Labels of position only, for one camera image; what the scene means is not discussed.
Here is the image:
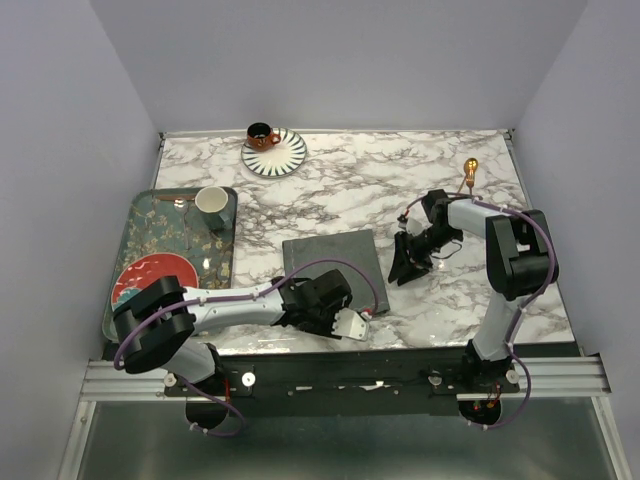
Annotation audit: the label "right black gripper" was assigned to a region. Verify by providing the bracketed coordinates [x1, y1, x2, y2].
[387, 226, 461, 287]

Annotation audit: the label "grey cloth napkin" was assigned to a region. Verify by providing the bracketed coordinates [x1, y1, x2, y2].
[282, 229, 390, 315]

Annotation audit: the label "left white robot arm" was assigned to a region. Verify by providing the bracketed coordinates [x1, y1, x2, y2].
[113, 269, 368, 395]

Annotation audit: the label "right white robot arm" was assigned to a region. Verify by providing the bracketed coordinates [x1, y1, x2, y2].
[388, 189, 559, 392]

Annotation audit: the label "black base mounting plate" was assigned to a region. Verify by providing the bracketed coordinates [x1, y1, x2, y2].
[165, 347, 522, 417]

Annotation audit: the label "gold spoon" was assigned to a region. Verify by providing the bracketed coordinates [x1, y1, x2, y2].
[457, 157, 479, 194]

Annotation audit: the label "white and green cup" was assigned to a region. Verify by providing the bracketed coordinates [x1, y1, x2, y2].
[194, 186, 235, 231]

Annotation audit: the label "white striped saucer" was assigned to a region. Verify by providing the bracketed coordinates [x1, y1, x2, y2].
[241, 127, 307, 178]

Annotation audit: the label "silver spoon on tray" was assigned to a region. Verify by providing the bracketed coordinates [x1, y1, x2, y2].
[173, 197, 191, 251]

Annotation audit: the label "red and blue plate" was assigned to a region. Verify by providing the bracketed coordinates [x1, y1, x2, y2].
[111, 253, 199, 310]

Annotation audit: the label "green floral tray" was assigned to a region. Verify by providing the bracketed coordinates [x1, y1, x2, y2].
[102, 187, 235, 343]

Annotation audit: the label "red and black cup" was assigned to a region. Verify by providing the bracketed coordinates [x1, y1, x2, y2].
[246, 122, 281, 152]

